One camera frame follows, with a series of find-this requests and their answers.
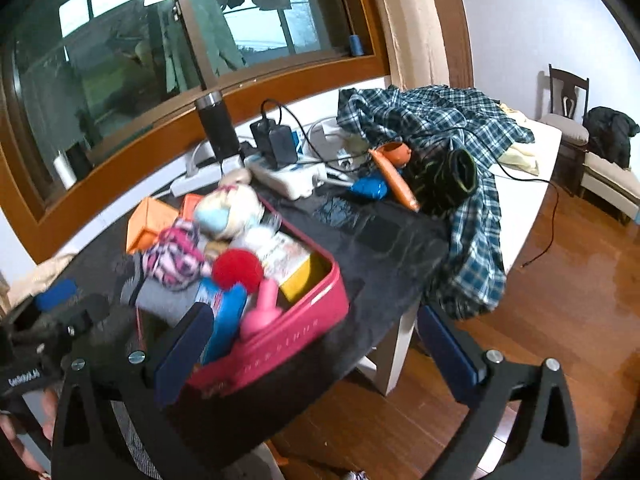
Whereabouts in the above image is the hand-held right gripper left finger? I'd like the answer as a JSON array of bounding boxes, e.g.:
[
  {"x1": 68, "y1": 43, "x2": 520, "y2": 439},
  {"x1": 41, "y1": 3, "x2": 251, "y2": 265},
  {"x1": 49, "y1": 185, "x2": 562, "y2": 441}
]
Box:
[{"x1": 50, "y1": 302, "x2": 216, "y2": 480}]

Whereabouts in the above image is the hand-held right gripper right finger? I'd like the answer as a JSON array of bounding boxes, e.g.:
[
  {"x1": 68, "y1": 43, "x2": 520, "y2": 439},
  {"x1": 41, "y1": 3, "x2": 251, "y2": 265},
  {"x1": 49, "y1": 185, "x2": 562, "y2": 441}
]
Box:
[{"x1": 417, "y1": 304, "x2": 583, "y2": 480}]

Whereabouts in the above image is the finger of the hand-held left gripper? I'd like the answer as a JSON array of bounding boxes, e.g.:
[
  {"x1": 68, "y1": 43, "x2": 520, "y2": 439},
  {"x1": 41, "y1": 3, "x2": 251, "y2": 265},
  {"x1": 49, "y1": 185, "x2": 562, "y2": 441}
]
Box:
[
  {"x1": 50, "y1": 294, "x2": 111, "y2": 342},
  {"x1": 10, "y1": 279, "x2": 81, "y2": 331}
]

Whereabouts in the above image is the grey sock with striped cuff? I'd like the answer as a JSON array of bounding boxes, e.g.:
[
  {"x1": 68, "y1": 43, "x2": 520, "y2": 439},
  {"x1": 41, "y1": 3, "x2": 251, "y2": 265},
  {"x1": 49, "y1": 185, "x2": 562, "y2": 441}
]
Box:
[{"x1": 117, "y1": 255, "x2": 151, "y2": 306}]

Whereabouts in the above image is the blue wet wipes packet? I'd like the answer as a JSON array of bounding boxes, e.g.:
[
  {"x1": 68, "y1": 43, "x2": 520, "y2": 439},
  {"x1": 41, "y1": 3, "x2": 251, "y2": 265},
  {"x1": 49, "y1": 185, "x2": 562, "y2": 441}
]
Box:
[{"x1": 197, "y1": 280, "x2": 249, "y2": 366}]

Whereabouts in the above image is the plain grey sock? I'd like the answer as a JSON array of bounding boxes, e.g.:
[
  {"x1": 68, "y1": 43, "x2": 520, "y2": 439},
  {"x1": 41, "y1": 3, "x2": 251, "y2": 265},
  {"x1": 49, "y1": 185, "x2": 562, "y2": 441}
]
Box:
[{"x1": 135, "y1": 280, "x2": 201, "y2": 328}]

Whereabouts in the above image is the pink ring toy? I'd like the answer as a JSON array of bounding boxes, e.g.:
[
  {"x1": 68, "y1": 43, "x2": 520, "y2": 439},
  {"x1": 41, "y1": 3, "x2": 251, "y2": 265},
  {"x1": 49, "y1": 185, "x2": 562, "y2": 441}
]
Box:
[{"x1": 240, "y1": 278, "x2": 282, "y2": 339}]

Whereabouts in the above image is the red pompom ball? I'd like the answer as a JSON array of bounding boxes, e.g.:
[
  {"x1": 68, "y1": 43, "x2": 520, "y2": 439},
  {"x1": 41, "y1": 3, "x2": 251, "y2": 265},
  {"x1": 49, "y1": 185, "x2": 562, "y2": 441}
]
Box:
[{"x1": 212, "y1": 251, "x2": 266, "y2": 291}]

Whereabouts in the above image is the pink leopard fuzzy sock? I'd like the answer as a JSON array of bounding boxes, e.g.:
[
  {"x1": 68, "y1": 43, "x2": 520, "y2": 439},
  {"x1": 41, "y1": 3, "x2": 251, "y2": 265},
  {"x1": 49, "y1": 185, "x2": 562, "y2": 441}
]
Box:
[{"x1": 141, "y1": 220, "x2": 213, "y2": 292}]

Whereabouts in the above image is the orange box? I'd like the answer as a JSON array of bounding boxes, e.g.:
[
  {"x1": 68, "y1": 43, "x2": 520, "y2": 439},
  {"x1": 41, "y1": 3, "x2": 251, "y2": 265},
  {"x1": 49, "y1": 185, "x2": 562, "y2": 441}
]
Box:
[{"x1": 126, "y1": 197, "x2": 178, "y2": 255}]

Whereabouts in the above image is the pink-red container case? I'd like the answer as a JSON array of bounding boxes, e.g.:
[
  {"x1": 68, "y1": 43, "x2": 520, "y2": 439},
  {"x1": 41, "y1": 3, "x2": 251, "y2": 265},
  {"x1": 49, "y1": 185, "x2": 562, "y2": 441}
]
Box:
[{"x1": 135, "y1": 195, "x2": 351, "y2": 391}]

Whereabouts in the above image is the yellow-green printed box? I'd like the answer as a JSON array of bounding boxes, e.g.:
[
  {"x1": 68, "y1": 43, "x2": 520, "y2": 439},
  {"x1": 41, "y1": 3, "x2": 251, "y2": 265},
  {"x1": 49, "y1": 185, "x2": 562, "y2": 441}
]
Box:
[{"x1": 260, "y1": 232, "x2": 331, "y2": 303}]

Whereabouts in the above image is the person's left hand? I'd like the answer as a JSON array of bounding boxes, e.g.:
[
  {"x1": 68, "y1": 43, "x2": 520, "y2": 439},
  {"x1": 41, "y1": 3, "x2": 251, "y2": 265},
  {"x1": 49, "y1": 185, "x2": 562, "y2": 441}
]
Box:
[{"x1": 0, "y1": 387, "x2": 58, "y2": 480}]

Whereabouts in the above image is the cream curtain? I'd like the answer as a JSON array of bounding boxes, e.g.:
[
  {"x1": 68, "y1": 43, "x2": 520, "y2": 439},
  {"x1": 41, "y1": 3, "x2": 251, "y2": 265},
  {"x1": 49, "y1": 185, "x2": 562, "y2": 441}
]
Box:
[
  {"x1": 7, "y1": 255, "x2": 76, "y2": 306},
  {"x1": 367, "y1": 0, "x2": 473, "y2": 93}
]

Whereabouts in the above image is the white cup on sill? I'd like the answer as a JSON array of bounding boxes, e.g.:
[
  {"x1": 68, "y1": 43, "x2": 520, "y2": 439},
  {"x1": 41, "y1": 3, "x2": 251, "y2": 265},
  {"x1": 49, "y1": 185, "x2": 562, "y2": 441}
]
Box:
[{"x1": 54, "y1": 151, "x2": 78, "y2": 190}]

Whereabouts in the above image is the black thread spool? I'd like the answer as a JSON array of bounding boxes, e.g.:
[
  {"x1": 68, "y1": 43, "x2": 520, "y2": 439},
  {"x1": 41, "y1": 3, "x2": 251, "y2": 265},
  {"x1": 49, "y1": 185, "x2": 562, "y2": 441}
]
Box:
[{"x1": 67, "y1": 142, "x2": 93, "y2": 168}]

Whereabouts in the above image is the cream and blue plush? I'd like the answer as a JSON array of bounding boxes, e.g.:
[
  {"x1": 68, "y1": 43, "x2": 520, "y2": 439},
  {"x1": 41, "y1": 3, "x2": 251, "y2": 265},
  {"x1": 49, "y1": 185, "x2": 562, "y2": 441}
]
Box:
[{"x1": 192, "y1": 185, "x2": 264, "y2": 241}]

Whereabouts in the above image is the white power strip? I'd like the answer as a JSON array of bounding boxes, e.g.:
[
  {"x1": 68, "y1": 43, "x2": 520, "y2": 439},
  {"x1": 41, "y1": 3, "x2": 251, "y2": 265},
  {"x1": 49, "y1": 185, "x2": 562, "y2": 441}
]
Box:
[{"x1": 170, "y1": 152, "x2": 246, "y2": 198}]

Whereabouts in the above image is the white table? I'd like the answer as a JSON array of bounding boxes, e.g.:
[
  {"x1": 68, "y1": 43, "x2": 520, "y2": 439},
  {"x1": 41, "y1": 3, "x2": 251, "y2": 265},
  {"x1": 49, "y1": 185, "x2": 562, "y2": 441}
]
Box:
[{"x1": 360, "y1": 115, "x2": 563, "y2": 396}]

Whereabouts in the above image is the black sock with green stripe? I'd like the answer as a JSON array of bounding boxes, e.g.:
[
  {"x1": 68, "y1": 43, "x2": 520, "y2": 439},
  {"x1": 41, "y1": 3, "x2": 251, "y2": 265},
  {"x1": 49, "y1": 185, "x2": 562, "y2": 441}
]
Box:
[{"x1": 405, "y1": 149, "x2": 478, "y2": 216}]

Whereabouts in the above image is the beige oval object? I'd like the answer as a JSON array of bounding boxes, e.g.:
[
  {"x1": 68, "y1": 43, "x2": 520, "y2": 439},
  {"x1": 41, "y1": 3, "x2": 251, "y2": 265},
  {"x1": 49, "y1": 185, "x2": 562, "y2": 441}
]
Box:
[{"x1": 218, "y1": 167, "x2": 253, "y2": 188}]

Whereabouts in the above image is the orange handheld tool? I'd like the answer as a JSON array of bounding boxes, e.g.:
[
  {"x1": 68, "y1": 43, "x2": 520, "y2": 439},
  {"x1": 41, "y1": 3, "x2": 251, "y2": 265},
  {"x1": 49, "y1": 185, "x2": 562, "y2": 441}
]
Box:
[{"x1": 369, "y1": 141, "x2": 421, "y2": 212}]

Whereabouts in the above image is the blue plastic object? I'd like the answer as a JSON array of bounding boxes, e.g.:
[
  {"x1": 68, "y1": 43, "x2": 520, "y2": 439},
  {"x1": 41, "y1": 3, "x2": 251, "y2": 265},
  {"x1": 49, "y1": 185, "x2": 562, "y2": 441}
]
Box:
[{"x1": 350, "y1": 176, "x2": 390, "y2": 201}]

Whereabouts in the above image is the white extension box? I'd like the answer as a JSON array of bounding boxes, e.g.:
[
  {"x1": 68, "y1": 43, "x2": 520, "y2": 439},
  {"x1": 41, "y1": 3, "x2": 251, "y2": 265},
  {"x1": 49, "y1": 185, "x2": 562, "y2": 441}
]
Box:
[{"x1": 248, "y1": 156, "x2": 328, "y2": 200}]

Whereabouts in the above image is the pale yellow cloth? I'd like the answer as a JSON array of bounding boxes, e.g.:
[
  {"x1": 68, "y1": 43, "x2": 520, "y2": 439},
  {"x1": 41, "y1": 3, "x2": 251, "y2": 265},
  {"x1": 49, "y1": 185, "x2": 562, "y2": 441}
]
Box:
[{"x1": 495, "y1": 102, "x2": 541, "y2": 177}]

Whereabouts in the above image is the black tumbler with steel lid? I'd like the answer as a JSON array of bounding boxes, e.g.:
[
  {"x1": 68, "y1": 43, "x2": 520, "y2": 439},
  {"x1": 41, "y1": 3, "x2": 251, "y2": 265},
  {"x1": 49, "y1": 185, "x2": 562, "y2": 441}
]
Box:
[{"x1": 195, "y1": 91, "x2": 242, "y2": 161}]

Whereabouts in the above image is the black charger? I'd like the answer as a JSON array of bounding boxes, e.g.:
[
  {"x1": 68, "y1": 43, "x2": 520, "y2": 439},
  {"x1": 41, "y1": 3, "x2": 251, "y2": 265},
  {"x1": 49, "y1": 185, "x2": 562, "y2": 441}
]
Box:
[{"x1": 249, "y1": 119, "x2": 298, "y2": 166}]

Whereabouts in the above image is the plaid shirt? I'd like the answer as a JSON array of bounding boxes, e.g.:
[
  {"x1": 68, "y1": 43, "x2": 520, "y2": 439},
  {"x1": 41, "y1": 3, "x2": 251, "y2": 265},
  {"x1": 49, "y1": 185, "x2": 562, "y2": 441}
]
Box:
[{"x1": 336, "y1": 85, "x2": 536, "y2": 321}]

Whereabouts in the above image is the cushioned bench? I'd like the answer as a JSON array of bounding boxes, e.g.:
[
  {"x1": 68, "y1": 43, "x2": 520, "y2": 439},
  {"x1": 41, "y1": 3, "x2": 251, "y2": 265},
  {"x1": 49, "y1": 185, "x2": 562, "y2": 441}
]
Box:
[{"x1": 580, "y1": 152, "x2": 640, "y2": 226}]

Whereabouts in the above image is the dark wooden chair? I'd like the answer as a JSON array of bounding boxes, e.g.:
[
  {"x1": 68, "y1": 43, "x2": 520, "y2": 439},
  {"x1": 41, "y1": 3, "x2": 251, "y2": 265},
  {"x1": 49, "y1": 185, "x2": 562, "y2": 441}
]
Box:
[{"x1": 539, "y1": 64, "x2": 591, "y2": 196}]

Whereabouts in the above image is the black jacket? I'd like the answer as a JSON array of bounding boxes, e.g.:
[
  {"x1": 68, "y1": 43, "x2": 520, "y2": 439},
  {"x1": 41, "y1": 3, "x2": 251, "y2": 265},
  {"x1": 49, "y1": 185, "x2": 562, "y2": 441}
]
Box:
[{"x1": 582, "y1": 106, "x2": 640, "y2": 168}]

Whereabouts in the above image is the wooden framed window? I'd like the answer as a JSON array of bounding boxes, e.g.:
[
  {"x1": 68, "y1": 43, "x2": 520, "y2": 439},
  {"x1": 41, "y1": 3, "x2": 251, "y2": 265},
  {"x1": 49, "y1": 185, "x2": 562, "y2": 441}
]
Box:
[{"x1": 0, "y1": 0, "x2": 393, "y2": 266}]

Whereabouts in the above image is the black cable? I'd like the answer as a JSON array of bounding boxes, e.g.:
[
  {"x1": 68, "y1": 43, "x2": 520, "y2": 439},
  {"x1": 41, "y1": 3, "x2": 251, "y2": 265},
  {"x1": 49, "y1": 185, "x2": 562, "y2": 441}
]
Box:
[{"x1": 465, "y1": 130, "x2": 561, "y2": 268}]

